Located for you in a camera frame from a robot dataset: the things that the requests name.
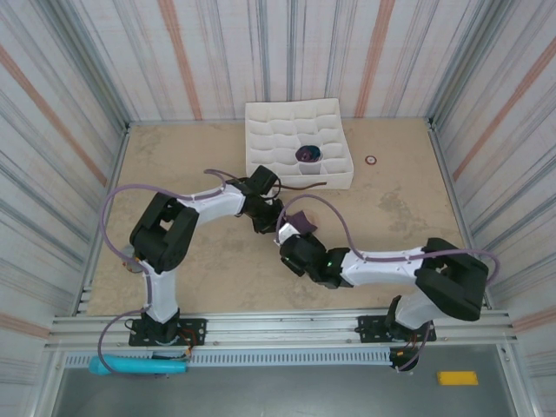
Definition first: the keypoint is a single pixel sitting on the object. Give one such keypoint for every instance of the purple sock with orange stripe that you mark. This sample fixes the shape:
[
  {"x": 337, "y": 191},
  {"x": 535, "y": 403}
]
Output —
[{"x": 301, "y": 220}]

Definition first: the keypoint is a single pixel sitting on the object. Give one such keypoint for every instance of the purple sock with orange cuff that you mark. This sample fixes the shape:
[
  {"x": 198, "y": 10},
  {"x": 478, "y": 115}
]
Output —
[{"x": 304, "y": 153}]

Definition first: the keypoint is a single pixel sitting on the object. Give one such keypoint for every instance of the white fabric organiser box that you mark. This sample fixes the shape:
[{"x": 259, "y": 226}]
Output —
[{"x": 278, "y": 130}]

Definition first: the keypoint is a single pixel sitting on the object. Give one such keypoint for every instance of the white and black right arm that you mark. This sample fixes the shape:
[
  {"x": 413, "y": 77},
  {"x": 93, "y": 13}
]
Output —
[{"x": 382, "y": 271}]

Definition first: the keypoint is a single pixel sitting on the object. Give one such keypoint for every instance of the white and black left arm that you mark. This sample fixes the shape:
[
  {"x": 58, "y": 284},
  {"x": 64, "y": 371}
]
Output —
[{"x": 160, "y": 286}]

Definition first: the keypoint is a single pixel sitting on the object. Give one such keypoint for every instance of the grey round object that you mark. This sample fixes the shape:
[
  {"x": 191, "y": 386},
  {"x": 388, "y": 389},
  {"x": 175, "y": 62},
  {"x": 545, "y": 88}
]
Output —
[{"x": 129, "y": 256}]

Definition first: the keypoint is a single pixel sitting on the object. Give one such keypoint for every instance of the grey metal shelf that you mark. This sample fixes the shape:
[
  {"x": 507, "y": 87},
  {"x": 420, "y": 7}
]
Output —
[{"x": 260, "y": 395}]

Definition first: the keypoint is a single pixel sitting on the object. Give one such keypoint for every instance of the yellow rectangular block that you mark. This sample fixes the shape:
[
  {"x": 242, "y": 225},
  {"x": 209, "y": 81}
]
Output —
[{"x": 457, "y": 378}]

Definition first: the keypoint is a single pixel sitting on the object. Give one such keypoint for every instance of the aluminium extrusion rail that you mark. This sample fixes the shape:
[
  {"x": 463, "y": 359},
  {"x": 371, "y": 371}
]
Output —
[{"x": 282, "y": 323}]

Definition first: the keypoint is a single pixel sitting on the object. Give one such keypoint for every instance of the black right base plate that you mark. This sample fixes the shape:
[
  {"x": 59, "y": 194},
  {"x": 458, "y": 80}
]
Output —
[{"x": 369, "y": 330}]

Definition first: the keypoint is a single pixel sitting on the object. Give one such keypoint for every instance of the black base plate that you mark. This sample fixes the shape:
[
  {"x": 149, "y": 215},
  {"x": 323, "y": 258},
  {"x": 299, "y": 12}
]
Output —
[
  {"x": 369, "y": 330},
  {"x": 195, "y": 332}
]

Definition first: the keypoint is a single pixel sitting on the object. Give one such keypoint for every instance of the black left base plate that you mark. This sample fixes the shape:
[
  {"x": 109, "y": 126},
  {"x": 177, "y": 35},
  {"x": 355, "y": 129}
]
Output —
[{"x": 195, "y": 332}]

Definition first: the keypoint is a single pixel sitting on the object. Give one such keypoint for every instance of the aluminium frame side rail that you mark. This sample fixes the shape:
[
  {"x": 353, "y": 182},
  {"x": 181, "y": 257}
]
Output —
[
  {"x": 117, "y": 167},
  {"x": 453, "y": 195}
]

